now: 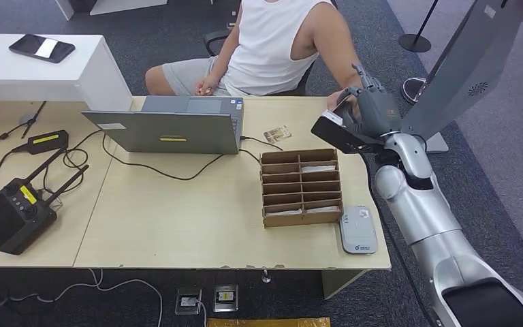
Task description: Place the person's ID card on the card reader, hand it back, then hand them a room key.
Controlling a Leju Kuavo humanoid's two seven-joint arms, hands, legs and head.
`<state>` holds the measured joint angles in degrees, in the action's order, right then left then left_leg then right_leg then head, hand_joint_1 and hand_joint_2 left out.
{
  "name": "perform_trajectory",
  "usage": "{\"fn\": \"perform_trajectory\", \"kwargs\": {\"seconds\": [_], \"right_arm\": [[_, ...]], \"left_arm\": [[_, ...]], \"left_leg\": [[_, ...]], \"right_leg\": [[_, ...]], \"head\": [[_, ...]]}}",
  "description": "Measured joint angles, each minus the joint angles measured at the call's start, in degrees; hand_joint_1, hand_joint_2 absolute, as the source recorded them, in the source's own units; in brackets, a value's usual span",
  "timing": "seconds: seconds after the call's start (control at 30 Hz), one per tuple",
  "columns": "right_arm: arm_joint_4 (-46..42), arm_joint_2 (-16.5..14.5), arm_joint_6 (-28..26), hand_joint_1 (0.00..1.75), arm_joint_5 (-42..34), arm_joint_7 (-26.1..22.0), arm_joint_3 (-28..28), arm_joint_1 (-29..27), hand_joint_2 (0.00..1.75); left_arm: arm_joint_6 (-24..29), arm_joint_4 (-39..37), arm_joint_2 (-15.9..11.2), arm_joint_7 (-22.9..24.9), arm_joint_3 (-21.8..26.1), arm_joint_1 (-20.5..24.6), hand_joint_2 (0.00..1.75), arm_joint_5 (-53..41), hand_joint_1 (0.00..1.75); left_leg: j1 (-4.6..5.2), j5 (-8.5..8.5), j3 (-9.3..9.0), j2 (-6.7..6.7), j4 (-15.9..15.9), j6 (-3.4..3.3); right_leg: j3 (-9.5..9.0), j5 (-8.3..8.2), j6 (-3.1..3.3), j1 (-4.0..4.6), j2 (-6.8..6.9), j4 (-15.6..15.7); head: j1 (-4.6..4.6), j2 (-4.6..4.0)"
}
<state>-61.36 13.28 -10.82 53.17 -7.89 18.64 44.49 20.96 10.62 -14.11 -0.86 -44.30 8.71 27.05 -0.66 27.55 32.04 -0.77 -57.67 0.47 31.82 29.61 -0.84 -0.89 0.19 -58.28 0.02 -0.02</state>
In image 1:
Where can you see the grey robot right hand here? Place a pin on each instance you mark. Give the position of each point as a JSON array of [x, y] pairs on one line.
[[379, 113]]

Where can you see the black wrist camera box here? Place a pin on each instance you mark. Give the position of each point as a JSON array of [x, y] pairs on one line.
[[342, 135]]

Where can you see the person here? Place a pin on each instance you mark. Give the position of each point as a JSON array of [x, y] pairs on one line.
[[275, 45]]

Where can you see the clear plastic stand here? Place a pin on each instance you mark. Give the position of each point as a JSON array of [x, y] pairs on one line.
[[55, 204]]

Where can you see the person's right hand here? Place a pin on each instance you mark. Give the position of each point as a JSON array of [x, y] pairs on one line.
[[206, 85]]

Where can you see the black remote controller with antennas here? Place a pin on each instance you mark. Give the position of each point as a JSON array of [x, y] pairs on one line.
[[11, 223]]

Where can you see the white counter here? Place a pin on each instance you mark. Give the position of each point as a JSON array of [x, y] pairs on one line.
[[40, 79]]

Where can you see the black power adapter yellow label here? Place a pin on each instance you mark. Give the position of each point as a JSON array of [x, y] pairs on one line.
[[48, 142]]

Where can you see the cardboard card organizer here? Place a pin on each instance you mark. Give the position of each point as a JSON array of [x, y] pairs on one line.
[[297, 220]]

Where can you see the black smartphone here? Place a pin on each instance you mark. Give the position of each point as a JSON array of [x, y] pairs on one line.
[[29, 47]]

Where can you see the floor socket with yellow label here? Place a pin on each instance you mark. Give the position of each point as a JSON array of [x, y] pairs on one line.
[[225, 299]]

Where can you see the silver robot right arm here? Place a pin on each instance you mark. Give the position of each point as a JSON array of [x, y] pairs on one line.
[[424, 212]]

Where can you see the metal desk foot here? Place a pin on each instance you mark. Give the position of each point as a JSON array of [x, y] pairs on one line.
[[266, 276]]

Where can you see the grey card reader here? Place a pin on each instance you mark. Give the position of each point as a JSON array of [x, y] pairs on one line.
[[358, 232]]

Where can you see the silver stanchion base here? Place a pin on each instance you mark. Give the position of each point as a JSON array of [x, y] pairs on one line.
[[411, 90]]

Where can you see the person's right forearm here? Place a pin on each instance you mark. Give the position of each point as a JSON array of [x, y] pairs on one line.
[[227, 58]]

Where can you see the grey kiosk stand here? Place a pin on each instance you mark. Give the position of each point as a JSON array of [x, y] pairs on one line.
[[464, 67]]

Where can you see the white furniture panel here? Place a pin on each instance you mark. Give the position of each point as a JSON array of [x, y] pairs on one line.
[[121, 4]]

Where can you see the grey laptop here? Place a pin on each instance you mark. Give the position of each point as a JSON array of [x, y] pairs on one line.
[[171, 131]]

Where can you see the floor socket with white plug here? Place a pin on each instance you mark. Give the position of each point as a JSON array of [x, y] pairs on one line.
[[188, 302]]

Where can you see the person's left hand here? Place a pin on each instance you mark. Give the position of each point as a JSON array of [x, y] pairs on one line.
[[336, 97]]

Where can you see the yellow package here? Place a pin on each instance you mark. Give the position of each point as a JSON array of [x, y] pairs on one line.
[[266, 323]]

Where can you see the black stanchion post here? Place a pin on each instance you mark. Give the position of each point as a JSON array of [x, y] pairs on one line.
[[414, 44]]

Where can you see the person's left forearm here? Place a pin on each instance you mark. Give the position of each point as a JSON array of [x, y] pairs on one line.
[[349, 74]]

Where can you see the beige desk leg panel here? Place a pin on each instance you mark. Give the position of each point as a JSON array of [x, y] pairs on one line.
[[339, 282]]

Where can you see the black office chair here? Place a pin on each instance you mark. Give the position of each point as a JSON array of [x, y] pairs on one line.
[[210, 40]]

